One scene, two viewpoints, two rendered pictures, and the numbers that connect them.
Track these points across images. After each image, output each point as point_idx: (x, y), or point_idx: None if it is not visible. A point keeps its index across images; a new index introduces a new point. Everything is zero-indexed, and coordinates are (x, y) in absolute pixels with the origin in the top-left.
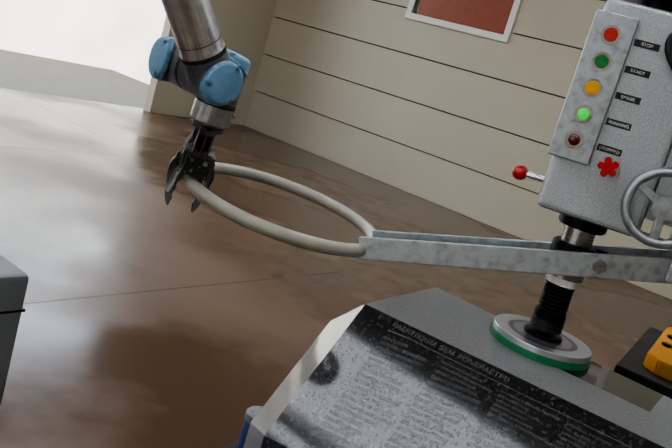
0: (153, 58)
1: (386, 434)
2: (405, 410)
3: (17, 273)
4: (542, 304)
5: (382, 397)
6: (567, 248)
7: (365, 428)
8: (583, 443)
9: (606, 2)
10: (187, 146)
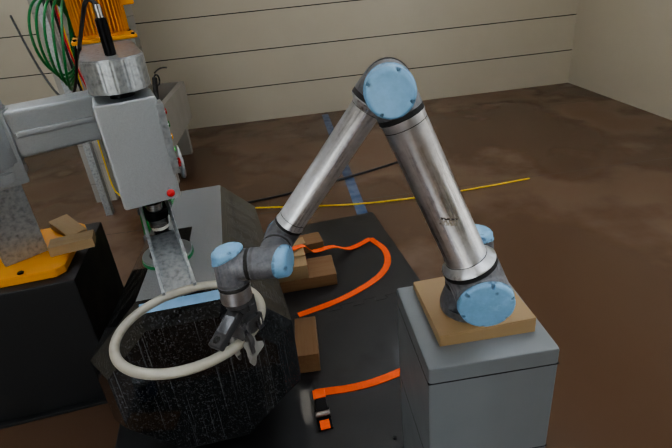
0: (289, 264)
1: (264, 282)
2: None
3: (401, 288)
4: None
5: (254, 282)
6: (166, 208)
7: (267, 288)
8: (232, 233)
9: (154, 98)
10: (251, 318)
